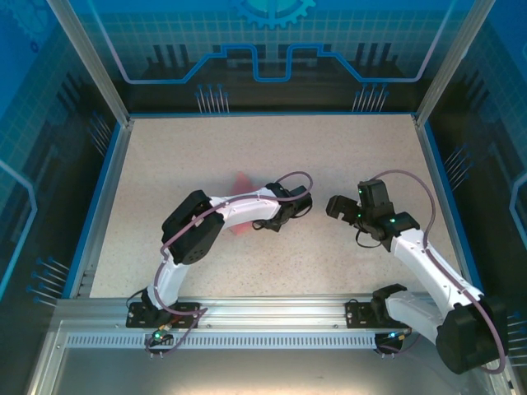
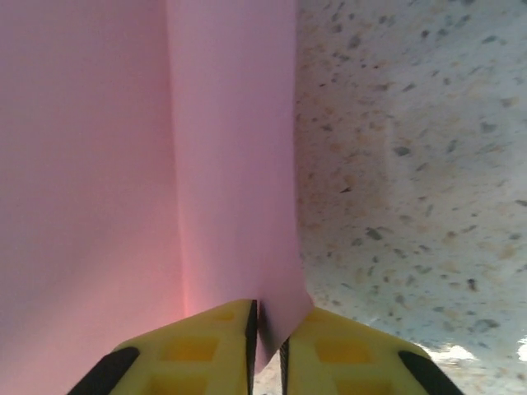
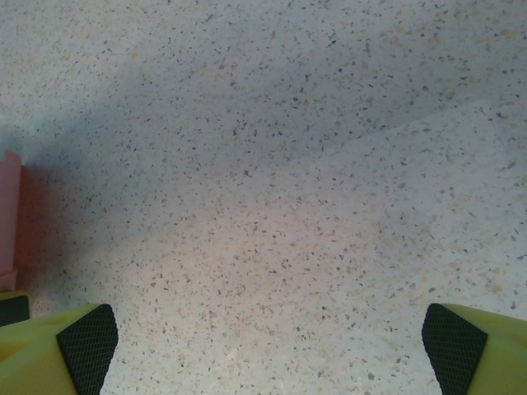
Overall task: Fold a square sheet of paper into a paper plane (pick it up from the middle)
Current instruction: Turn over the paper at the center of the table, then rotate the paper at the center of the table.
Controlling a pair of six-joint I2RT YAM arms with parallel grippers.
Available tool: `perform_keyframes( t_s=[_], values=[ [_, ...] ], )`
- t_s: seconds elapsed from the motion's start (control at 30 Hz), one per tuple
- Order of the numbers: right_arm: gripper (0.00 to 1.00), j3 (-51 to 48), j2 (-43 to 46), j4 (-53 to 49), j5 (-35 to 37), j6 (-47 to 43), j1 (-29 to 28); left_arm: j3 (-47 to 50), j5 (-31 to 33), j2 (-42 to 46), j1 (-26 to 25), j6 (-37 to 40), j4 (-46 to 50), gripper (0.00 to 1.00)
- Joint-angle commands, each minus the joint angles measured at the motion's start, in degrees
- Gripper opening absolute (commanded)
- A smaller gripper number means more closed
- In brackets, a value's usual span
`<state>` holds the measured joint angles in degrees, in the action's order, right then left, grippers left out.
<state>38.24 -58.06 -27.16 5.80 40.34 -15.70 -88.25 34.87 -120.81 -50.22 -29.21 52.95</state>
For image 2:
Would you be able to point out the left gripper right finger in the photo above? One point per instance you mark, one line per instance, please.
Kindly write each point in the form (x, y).
(354, 362)

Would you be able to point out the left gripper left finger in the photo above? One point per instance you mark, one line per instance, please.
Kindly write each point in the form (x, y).
(185, 354)

